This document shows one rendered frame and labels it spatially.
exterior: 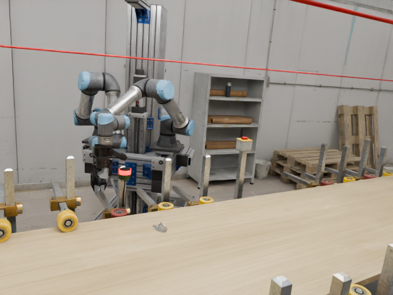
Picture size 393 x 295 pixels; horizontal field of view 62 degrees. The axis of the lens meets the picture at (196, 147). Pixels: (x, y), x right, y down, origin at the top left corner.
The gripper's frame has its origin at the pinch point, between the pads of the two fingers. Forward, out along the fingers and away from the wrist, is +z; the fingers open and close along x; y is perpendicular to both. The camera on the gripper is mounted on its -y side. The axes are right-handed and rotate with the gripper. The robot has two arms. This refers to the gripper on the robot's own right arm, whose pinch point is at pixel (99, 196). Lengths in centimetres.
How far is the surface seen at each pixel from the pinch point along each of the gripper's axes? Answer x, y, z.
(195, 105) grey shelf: -179, 210, -22
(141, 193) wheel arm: -23.7, -8.7, -2.6
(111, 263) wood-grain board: 14, -81, -10
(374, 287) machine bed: -89, -120, 3
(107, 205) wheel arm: 0.9, -22.4, -4.3
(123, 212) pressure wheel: -2.0, -42.3, -9.2
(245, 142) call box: -79, -33, -39
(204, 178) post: -53, -32, -18
